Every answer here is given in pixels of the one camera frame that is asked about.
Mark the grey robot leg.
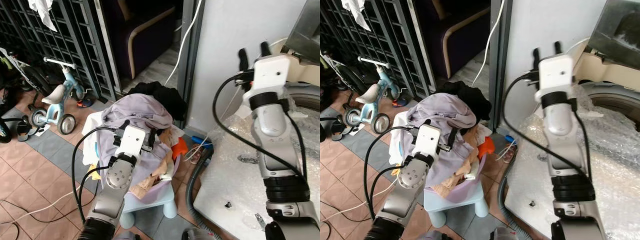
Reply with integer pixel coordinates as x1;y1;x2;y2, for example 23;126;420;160
180;227;214;240
489;226;521;240

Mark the white floor cable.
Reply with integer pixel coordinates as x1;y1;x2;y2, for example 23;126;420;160
0;184;101;226
320;186;401;224

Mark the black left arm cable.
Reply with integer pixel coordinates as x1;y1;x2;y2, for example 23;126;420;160
71;125;126;224
363;125;421;221

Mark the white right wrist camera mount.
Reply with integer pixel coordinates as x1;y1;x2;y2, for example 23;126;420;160
534;53;576;103
243;54;293;108

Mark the grey ribbed drain hose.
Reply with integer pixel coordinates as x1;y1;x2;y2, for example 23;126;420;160
497;154;531;240
185;151;226;240

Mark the black garment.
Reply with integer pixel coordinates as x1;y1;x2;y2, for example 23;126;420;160
127;81;187;122
440;80;494;124

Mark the dark metal door post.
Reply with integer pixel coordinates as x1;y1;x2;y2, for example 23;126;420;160
177;0;205;132
488;0;514;134

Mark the orange garment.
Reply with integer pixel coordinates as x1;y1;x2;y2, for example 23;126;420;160
172;137;190;161
477;135;496;160

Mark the purple plastic laundry basket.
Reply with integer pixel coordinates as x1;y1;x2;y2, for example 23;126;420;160
82;111;182;206
390;112;489;204

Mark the dark sandal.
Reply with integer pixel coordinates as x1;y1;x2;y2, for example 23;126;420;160
17;122;49;142
327;117;351;144

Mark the black child bicycle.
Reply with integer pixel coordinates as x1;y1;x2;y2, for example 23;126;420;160
0;46;53;144
320;52;369;122

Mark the white hanging cloth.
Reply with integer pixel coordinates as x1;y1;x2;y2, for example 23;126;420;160
341;0;372;32
27;0;58;32

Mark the white hanging cable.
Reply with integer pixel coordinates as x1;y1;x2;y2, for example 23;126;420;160
164;0;204;86
471;0;506;86

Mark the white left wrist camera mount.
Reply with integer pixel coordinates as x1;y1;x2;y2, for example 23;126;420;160
114;125;147;157
411;124;443;157

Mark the white cloth in basket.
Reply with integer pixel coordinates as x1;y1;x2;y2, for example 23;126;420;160
82;112;109;167
389;112;414;167

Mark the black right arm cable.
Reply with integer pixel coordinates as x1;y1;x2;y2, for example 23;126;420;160
501;72;594;181
212;72;309;179

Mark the white bubble-wrapped washing machine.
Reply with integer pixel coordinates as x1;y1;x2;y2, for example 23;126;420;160
192;36;321;240
504;35;640;240

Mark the dark metal grille gate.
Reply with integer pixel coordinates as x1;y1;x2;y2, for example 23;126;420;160
0;0;121;101
320;0;434;99

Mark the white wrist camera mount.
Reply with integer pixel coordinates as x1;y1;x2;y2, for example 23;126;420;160
411;124;443;157
534;53;576;103
114;125;147;157
243;54;293;108

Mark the grey washing machine lid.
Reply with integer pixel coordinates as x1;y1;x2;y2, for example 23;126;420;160
285;0;321;52
588;0;640;57

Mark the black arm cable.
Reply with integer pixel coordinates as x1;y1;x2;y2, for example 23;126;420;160
212;72;309;179
363;125;421;221
501;72;594;181
71;125;126;224

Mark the lilac garment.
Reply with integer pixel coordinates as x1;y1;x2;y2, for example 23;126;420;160
406;93;479;152
99;93;174;152

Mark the beige garment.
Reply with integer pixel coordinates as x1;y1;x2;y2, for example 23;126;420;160
431;130;484;197
131;129;174;195

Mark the pale blue plastic stool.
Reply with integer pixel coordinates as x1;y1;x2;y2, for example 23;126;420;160
120;181;179;230
424;176;490;229

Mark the blue child tricycle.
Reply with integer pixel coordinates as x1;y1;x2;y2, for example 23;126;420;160
27;56;94;136
342;55;401;135

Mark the dark armchair with beige trim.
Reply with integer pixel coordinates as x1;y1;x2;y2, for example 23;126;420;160
415;0;494;79
102;0;184;81

